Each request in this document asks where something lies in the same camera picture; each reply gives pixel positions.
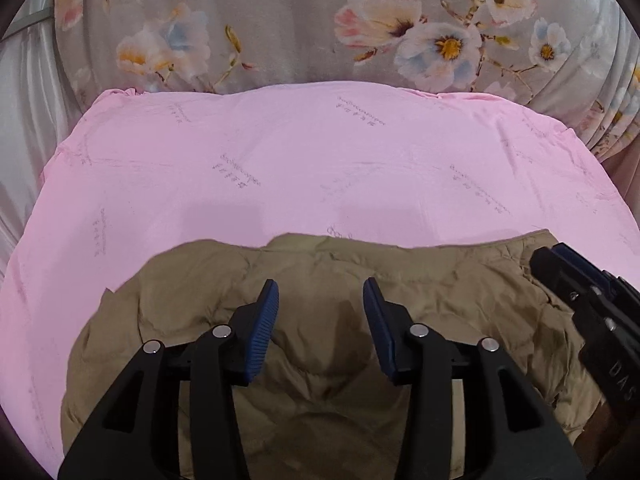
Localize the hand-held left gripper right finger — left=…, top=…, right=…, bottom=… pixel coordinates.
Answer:
left=362, top=276, right=587, bottom=480

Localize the pink printed bed sheet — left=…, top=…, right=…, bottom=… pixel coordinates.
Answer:
left=0, top=80, right=638, bottom=480

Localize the white satin curtain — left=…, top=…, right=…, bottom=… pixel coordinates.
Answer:
left=0, top=0, right=101, bottom=281

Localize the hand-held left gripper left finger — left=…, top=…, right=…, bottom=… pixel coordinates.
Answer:
left=57, top=279, right=280, bottom=480

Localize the olive quilted jacket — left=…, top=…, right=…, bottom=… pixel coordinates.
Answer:
left=60, top=229, right=610, bottom=480

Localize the grey metal rail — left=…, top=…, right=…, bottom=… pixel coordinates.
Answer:
left=2, top=9, right=56, bottom=41

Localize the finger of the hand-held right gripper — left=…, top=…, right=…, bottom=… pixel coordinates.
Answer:
left=529, top=247, right=602, bottom=312
left=552, top=242, right=640, bottom=302

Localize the grey floral curtain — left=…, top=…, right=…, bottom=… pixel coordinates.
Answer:
left=52, top=0, right=640, bottom=161

